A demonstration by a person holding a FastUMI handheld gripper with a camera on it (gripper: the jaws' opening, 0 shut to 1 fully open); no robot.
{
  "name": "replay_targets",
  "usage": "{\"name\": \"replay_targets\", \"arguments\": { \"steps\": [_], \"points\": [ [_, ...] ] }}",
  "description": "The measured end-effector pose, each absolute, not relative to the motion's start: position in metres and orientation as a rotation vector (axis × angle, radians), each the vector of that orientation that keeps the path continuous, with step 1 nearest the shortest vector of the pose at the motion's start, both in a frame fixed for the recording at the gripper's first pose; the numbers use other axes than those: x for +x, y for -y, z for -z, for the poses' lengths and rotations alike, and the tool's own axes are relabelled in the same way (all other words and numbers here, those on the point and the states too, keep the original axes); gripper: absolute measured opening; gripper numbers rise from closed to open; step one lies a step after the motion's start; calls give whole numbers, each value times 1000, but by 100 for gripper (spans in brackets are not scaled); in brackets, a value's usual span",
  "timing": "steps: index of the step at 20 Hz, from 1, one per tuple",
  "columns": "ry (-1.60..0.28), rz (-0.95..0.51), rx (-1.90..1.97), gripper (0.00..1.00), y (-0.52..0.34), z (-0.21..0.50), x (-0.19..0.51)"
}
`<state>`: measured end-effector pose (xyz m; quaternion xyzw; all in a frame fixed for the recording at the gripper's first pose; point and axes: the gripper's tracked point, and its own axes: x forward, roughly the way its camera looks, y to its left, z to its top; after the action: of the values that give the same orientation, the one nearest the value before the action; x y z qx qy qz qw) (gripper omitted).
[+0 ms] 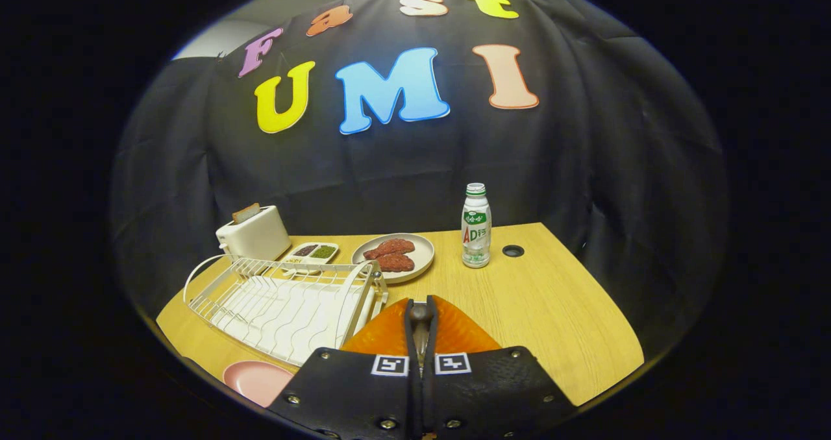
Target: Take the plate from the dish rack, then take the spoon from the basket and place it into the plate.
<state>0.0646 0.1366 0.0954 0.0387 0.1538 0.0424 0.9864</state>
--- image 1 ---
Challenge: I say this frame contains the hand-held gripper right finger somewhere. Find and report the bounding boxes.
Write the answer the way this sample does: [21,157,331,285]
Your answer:
[423,295,578,440]

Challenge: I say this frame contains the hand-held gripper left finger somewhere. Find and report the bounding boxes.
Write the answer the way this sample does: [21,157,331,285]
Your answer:
[266,297,421,440]

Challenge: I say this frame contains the pink plate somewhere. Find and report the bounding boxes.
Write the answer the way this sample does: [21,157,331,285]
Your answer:
[223,361,296,408]

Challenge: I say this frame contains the white wire dish rack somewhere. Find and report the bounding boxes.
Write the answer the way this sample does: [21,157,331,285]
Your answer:
[183,254,389,368]

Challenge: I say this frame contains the beige round plate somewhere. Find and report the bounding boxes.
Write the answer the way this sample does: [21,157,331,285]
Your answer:
[351,233,436,285]

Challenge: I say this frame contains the white drip tray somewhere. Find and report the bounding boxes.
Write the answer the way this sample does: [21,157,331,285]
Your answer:
[214,275,376,366]

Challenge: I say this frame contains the white compartment tray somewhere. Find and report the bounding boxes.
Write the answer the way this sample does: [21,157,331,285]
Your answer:
[280,242,340,275]

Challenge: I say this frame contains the raw red meat piece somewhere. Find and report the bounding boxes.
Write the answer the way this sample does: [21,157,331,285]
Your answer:
[363,238,416,261]
[375,253,416,273]

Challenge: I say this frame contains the white drink bottle green cap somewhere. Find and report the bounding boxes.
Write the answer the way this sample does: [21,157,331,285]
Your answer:
[461,182,492,269]

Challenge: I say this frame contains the white toaster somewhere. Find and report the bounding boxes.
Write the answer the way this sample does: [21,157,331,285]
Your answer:
[216,205,292,262]

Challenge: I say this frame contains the black backdrop cloth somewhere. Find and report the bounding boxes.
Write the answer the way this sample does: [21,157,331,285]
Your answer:
[110,0,728,363]

